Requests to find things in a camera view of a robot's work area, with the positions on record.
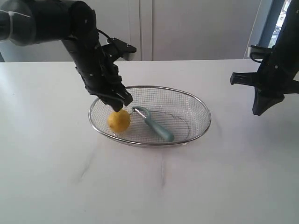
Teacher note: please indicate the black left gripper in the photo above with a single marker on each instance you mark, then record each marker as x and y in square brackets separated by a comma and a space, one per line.
[101, 76]

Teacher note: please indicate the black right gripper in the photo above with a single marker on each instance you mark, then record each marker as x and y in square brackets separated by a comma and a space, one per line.
[274, 77]

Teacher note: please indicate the yellow lemon with sticker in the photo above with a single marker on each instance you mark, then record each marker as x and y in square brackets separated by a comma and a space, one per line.
[119, 121]

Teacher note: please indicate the teal handled peeler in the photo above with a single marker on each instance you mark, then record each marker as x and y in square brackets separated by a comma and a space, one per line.
[157, 128]

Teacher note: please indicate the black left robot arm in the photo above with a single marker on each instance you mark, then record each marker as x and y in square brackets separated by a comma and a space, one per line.
[73, 22]

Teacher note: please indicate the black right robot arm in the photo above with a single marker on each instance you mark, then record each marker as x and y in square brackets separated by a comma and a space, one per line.
[289, 34]

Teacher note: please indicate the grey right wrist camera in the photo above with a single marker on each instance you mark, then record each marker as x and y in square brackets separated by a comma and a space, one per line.
[258, 53]

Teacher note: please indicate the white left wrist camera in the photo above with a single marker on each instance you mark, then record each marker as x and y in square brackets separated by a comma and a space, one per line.
[118, 50]

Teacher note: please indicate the steel wire mesh basket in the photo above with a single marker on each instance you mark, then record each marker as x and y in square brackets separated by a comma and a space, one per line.
[159, 117]

